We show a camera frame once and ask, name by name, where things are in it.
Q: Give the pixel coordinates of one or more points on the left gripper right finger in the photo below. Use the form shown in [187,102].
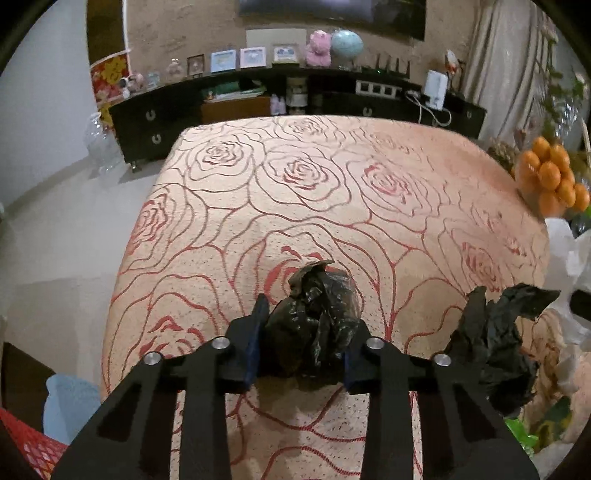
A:
[362,361]

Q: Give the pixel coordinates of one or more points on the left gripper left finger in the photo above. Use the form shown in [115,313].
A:
[243,333]

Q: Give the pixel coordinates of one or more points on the black plastic bag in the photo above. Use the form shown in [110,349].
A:
[307,333]
[488,339]

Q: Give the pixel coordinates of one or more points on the rose pattern tablecloth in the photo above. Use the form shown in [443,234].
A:
[417,217]

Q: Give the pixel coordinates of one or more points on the green snack wrapper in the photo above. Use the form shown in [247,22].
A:
[527,440]

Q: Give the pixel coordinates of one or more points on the black tv cabinet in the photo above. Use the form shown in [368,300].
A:
[146,125]

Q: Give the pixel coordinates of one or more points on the red plastic mesh basket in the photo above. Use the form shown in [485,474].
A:
[25,452]

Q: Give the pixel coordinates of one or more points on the large clear glass jar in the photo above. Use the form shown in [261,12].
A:
[101,144]

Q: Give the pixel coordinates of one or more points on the glass bowl of oranges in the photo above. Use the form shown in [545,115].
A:
[554,182]

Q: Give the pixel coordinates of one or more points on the framed picture white left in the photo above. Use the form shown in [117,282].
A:
[223,61]

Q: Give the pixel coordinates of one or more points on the framed picture white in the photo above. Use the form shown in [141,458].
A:
[252,57]
[223,61]
[286,54]

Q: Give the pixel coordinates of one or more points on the white power strip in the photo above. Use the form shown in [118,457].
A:
[378,90]

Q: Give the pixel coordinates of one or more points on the framed picture white middle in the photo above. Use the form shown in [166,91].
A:
[252,57]

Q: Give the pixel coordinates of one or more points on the framed picture white right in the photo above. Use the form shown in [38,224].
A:
[286,54]

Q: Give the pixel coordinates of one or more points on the pink plush toy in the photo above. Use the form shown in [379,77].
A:
[318,49]

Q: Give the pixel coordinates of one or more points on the black wifi router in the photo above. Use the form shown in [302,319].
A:
[390,69]

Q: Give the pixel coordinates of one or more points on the white router box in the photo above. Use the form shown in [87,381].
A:
[435,89]

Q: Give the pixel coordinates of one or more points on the light blue globe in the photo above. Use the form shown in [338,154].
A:
[346,44]

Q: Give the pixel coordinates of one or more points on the glass flower vase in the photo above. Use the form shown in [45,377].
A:
[561,104]

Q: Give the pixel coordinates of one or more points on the small dark photo frame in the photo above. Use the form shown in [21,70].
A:
[195,65]

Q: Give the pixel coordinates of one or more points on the red festive wall poster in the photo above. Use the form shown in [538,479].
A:
[106,75]

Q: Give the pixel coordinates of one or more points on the black wall television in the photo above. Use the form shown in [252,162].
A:
[407,18]

